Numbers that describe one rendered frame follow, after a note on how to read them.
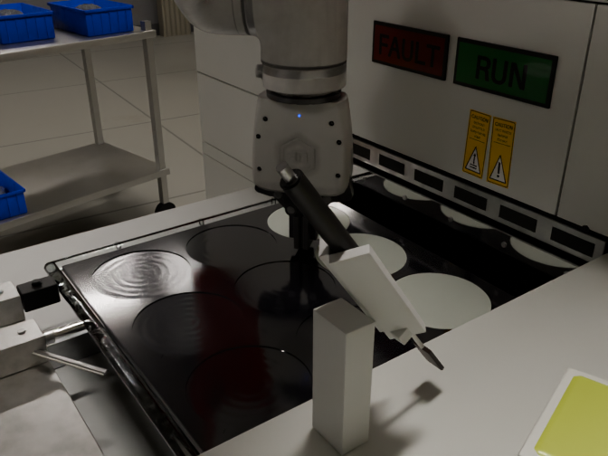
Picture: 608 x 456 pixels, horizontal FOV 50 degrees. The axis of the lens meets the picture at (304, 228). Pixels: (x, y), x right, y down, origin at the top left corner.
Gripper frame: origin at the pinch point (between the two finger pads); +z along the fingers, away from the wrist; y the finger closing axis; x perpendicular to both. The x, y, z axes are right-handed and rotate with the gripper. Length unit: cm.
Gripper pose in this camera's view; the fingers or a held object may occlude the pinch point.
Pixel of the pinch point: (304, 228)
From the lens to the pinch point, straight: 71.7
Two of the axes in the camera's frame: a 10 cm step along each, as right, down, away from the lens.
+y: 9.7, 1.0, -2.1
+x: 2.3, -4.4, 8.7
